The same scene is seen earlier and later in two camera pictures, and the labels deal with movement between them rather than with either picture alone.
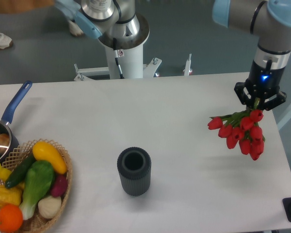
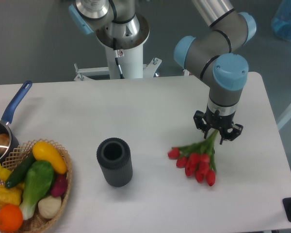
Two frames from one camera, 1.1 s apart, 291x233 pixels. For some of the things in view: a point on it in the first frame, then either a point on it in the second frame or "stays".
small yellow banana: (3, 173) stays
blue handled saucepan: (3, 141) stays
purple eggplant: (59, 186) stays
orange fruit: (9, 218) stays
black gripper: (265, 80) -> (217, 121)
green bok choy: (39, 179) stays
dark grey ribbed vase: (134, 165) -> (114, 156)
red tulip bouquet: (241, 127) -> (197, 158)
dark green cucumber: (21, 171) stays
